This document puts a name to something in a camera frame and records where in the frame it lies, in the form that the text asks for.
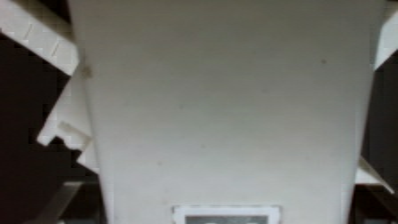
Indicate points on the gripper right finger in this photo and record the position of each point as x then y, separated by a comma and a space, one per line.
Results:
373, 208

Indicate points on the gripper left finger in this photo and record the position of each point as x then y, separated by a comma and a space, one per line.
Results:
73, 207

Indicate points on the white cabinet body box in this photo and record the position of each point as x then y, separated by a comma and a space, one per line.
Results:
68, 123

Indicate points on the white cabinet top block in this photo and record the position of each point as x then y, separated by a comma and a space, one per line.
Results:
228, 93

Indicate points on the white U-shaped frame fence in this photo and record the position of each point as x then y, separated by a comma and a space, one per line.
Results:
39, 30

